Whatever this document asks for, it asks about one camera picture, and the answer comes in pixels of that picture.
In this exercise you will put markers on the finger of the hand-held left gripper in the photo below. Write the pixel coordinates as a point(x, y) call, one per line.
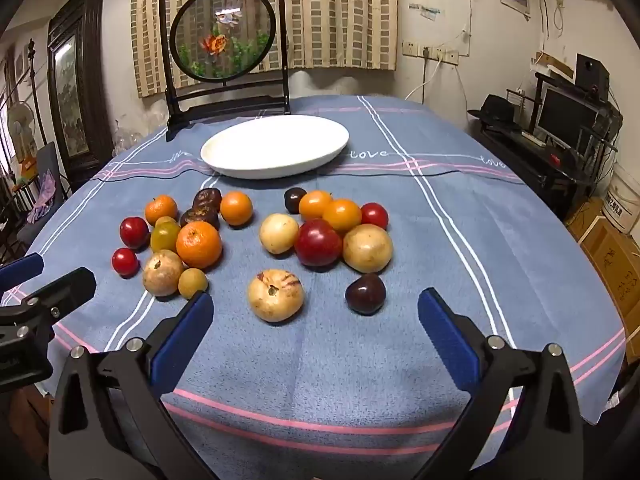
point(67, 287)
point(20, 269)

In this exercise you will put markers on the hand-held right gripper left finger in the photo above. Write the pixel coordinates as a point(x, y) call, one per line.
point(185, 335)

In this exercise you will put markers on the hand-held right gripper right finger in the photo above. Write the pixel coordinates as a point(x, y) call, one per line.
point(447, 340)

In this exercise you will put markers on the small yellow round fruit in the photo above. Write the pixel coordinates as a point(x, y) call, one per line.
point(192, 283)
point(165, 220)

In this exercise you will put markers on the tan brown round fruit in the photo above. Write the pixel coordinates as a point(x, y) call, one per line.
point(163, 273)

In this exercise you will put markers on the large orange tangerine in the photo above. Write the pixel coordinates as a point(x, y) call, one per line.
point(198, 244)

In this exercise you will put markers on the pale striped round fruit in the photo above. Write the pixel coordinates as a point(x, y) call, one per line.
point(276, 295)

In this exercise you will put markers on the dark wrinkled passion fruit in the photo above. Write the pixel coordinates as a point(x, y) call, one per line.
point(207, 199)
point(197, 217)

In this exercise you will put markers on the small orange tangerine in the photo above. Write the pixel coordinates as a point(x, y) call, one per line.
point(161, 209)

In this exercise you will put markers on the large pale tan fruit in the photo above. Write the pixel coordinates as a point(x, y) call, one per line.
point(367, 248)

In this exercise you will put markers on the pale yellow round fruit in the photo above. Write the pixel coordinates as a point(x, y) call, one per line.
point(278, 233)

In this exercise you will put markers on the small red tomato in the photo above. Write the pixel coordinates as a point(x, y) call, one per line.
point(375, 215)

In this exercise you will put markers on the big dark red apple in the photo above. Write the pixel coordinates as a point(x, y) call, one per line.
point(317, 242)

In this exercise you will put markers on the round orange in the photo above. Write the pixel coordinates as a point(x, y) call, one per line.
point(314, 204)
point(236, 208)
point(342, 215)

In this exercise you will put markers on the white oval plate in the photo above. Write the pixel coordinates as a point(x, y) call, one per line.
point(275, 150)

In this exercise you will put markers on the purple cloth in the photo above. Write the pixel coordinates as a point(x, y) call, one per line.
point(42, 197)

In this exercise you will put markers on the grey chair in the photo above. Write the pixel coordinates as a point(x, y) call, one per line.
point(47, 160)

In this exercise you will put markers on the blue striped tablecloth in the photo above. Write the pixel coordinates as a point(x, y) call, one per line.
point(320, 360)

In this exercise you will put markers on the standing fan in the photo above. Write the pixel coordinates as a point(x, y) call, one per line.
point(21, 125)

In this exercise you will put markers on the clear plastic wrap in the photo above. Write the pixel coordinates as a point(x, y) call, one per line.
point(137, 132)

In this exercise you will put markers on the dark wooden framed mirror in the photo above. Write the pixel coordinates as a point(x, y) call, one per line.
point(70, 105)

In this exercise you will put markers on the small dark purple plum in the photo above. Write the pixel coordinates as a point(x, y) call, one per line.
point(295, 200)

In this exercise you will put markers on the cardboard box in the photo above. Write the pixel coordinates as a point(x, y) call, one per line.
point(610, 255)

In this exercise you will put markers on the black desk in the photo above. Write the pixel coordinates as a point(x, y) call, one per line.
point(520, 165)

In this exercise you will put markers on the small red object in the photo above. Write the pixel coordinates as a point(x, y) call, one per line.
point(554, 158)

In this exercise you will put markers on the white bucket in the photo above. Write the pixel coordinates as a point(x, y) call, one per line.
point(620, 200)

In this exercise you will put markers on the black hat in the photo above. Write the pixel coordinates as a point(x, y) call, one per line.
point(495, 110)

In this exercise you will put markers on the computer monitor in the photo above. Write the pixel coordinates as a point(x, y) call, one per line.
point(565, 117)

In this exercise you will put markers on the round goldfish table screen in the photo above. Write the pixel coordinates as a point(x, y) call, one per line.
point(222, 35)

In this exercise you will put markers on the black speaker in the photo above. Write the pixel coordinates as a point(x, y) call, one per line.
point(592, 75)

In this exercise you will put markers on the beige checked curtain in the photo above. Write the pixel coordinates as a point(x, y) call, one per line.
point(340, 20)

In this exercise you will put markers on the double wall outlet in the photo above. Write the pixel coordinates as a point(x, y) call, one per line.
point(445, 55)

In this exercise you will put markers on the single wall outlet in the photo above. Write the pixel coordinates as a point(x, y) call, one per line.
point(410, 48)

